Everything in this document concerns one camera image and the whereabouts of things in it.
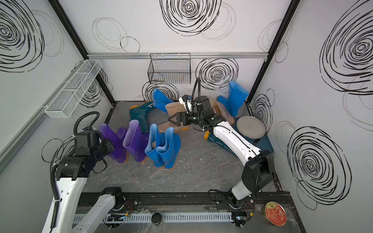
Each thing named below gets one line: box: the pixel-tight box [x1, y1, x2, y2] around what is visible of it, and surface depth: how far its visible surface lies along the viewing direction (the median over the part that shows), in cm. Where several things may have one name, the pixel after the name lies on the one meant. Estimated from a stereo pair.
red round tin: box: [261, 200, 288, 227], surface depth 69 cm
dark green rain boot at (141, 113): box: [129, 99, 156, 134], surface depth 110 cm
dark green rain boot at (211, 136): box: [203, 129, 238, 156], surface depth 94 cm
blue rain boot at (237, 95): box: [217, 80, 250, 118], surface depth 98 cm
